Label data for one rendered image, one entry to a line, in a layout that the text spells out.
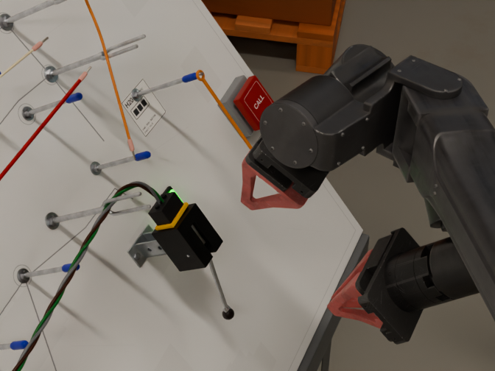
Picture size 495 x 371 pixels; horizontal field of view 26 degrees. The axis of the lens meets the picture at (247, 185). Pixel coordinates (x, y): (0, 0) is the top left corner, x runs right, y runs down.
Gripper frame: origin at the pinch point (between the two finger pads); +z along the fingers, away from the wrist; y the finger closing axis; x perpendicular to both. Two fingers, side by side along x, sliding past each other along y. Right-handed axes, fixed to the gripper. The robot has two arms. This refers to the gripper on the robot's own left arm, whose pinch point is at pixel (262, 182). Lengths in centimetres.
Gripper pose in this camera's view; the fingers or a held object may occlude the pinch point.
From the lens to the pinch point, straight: 103.4
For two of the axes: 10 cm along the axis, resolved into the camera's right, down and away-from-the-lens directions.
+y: -4.3, 6.4, -6.4
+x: 7.8, 6.2, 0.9
